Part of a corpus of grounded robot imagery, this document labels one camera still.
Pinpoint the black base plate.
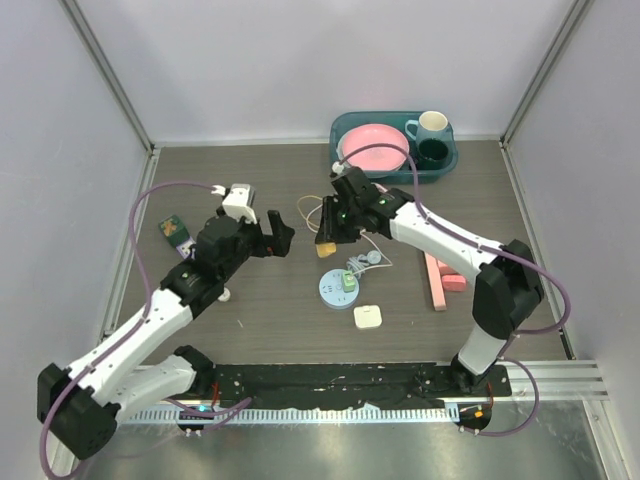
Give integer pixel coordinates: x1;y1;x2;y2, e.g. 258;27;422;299
207;362;512;411

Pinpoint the yellow cable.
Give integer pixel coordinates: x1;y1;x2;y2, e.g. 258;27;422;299
296;194;324;231

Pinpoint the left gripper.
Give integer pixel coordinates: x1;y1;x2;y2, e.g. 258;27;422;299
219;210;293;280

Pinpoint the pink plate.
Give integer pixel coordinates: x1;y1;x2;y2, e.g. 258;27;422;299
337;124;409;176

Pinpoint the purple power strip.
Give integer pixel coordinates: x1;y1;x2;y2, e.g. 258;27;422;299
176;237;195;259

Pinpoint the pink cube socket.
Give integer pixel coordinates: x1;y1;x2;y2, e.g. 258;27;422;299
441;274;467;293

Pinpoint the slotted cable duct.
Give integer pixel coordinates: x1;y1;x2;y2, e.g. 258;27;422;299
126;403;459;425

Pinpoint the dark green cube socket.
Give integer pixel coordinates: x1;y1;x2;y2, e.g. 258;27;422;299
158;214;190;248

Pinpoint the yellow charger plug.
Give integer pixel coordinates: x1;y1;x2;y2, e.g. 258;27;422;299
315;242;337;258

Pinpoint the dark green mug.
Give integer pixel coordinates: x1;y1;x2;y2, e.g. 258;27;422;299
416;139;449;170

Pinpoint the purple cable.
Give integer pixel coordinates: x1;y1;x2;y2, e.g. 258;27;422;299
38;180;254;479
339;142;572;439

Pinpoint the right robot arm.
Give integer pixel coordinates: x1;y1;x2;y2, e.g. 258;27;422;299
315;167;544;395

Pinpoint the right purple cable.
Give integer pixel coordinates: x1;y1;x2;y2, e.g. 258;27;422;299
339;142;572;439

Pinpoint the green charger plug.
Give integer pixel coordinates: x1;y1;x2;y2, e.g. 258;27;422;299
341;270;358;293

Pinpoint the teal plastic bin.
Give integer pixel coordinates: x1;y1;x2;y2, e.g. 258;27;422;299
329;110;459;184

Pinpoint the white square charger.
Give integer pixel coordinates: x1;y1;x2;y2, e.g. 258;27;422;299
353;305;383;330

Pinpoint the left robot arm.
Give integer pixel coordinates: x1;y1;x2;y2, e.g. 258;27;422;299
37;208;295;460

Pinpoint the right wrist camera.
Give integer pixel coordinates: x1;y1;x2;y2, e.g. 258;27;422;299
330;161;350;177

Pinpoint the round blue power strip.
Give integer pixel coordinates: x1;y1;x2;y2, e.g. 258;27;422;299
318;269;360;310

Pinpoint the blue coiled cord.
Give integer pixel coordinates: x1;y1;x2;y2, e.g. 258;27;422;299
344;250;384;271

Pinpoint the light blue mug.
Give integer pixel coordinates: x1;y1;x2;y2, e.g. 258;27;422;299
404;111;449;145

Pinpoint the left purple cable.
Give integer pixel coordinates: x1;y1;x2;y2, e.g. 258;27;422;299
38;180;254;479

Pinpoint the pink power strip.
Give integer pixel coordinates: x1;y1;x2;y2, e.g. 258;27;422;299
424;253;457;312

